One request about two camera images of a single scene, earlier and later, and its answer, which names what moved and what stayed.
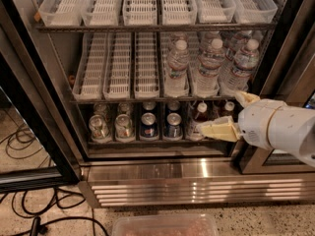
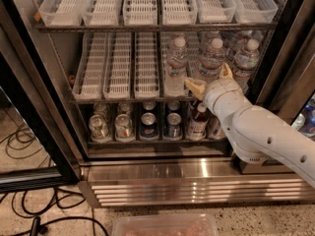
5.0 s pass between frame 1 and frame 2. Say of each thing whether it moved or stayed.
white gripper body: moved
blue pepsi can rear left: stayed
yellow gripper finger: moved
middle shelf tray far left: stayed
